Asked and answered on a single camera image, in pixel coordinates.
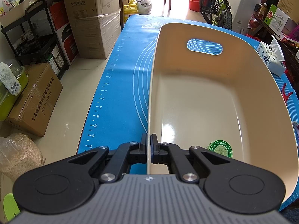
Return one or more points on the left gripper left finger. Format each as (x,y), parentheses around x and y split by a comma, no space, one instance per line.
(119,161)

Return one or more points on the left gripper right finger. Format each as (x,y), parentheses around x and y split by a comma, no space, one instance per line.
(174,158)

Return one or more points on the green round ointment tin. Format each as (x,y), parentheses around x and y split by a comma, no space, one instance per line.
(221,147)

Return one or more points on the beige plastic storage bin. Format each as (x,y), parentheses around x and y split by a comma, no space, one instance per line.
(210,85)

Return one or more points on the red action figure toy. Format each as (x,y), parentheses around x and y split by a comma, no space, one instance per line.
(285,95)

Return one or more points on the blue silicone baking mat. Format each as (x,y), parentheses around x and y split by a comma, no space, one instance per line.
(119,111)

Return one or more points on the floor cardboard box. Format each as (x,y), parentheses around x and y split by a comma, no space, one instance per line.
(33,108)

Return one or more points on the bag of grain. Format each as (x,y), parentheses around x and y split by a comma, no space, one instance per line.
(19,154)

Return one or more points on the white tissue box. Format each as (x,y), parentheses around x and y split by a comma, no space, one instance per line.
(272,56)

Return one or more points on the yellow oil jug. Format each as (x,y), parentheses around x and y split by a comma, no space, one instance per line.
(130,9)

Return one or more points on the large taped cardboard box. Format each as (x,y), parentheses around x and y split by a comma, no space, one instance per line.
(95,25)

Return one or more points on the white plastic bag on floor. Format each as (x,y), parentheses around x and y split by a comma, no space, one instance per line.
(144,7)

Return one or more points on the black metal cart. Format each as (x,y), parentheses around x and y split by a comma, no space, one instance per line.
(33,39)

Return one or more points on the green black bicycle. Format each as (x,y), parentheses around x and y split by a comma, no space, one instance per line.
(217,13)

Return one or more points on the red bucket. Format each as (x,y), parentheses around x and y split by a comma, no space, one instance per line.
(194,5)

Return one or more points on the green white product box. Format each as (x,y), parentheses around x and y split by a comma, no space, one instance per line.
(276,19)

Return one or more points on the white freezer cabinet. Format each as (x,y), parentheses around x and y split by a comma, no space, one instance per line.
(242,11)

